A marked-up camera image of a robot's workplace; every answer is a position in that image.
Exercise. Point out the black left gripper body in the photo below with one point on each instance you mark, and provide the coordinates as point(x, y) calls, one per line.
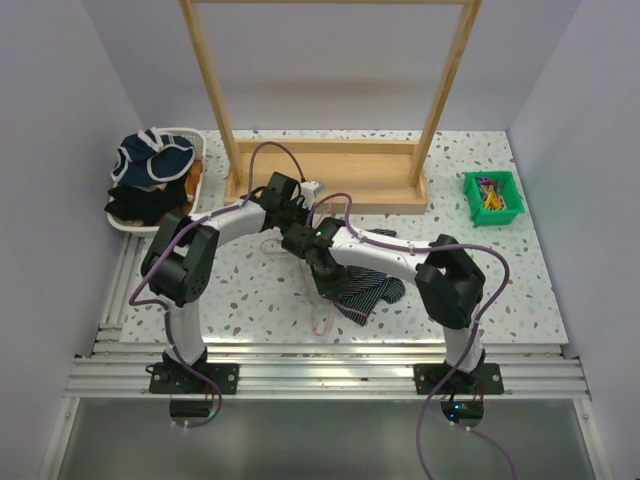
point(294, 210)

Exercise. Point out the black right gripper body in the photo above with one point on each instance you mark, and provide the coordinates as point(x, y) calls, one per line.
point(330, 280)

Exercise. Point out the pink wire hanger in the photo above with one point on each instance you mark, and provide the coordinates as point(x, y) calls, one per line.
point(321, 309)

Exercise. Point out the navy striped underwear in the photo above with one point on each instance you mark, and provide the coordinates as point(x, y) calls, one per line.
point(364, 289)

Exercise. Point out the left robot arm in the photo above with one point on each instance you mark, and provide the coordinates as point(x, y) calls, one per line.
point(177, 268)

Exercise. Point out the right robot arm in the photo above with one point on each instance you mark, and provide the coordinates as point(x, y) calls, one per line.
point(450, 285)

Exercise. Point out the navy white-trimmed underwear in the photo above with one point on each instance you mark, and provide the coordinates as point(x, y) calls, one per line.
point(152, 157)

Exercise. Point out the orange garment in basket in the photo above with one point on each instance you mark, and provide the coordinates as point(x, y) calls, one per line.
point(182, 193)

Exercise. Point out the white laundry basket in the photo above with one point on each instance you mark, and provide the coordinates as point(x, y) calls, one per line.
point(136, 228)

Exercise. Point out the black garment in basket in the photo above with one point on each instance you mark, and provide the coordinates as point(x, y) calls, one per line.
point(134, 204)

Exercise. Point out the colourful clothespins in bin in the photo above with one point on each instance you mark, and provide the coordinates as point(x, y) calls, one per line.
point(490, 194)

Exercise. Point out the green clothespin bin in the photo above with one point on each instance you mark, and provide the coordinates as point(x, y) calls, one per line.
point(510, 191)

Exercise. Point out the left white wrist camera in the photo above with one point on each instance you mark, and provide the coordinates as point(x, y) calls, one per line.
point(311, 188)

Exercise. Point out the aluminium mounting rail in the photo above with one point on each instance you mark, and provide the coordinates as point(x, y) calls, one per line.
point(334, 371)

